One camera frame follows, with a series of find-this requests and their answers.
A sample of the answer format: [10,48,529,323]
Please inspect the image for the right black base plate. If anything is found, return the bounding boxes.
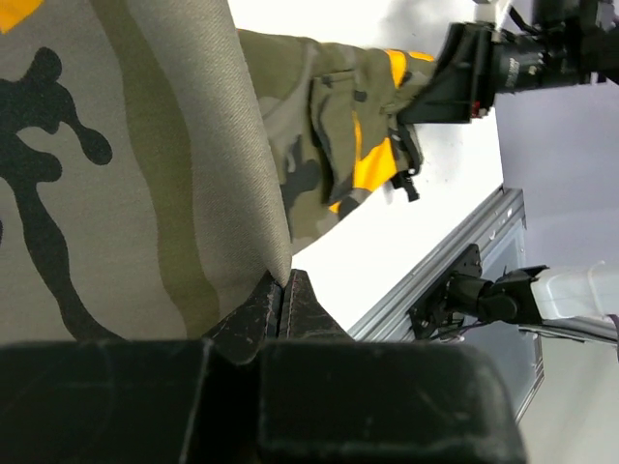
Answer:
[407,244,483,340]

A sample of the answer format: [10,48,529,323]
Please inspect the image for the aluminium mounting rail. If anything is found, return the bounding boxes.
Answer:
[348,188,544,420]

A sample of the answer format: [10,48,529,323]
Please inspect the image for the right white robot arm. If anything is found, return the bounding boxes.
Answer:
[398,1,618,343]

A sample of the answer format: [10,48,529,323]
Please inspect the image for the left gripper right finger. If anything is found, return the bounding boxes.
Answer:
[255,275,527,463]

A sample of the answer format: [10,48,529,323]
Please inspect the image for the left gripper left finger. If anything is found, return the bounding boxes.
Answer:
[1,276,283,463]

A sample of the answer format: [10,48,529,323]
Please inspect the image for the yellow camouflage trousers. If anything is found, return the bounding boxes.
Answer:
[1,1,435,343]

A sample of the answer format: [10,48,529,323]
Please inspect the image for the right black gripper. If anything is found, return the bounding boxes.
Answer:
[398,22,494,125]

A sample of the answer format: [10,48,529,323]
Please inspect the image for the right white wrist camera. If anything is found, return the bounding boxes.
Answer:
[474,0,514,26]

